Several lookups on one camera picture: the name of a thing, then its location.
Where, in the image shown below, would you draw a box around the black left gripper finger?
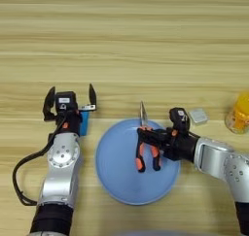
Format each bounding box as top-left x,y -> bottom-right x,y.
88,83 -> 98,107
42,85 -> 57,122

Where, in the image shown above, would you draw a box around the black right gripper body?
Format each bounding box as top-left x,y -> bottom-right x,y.
160,128 -> 201,162

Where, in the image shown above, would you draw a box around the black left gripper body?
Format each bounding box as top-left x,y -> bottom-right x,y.
48,104 -> 97,138

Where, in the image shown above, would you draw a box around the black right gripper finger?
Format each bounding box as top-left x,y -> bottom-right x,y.
136,125 -> 173,141
141,139 -> 170,158

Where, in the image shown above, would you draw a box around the orange black handled pliers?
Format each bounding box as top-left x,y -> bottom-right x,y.
134,100 -> 162,174

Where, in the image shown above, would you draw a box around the small white square box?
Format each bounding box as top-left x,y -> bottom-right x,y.
188,107 -> 209,126

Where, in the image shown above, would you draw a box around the round blue plate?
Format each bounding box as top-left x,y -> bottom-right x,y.
94,117 -> 182,206

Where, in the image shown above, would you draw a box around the blue rectangular block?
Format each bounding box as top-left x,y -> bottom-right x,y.
79,111 -> 90,138

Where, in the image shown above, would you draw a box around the black labelled box left gripper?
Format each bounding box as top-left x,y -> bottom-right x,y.
54,90 -> 79,114

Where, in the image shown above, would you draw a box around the black labelled box gripper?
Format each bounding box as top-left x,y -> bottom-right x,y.
167,106 -> 192,133
54,90 -> 79,114

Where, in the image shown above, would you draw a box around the black labelled box right gripper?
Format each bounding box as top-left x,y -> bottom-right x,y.
167,106 -> 192,133

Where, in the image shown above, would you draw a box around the orange juice bottle white cap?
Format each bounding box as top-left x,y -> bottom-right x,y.
225,90 -> 249,135

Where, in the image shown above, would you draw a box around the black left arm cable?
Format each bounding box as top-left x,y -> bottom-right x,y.
12,113 -> 70,207

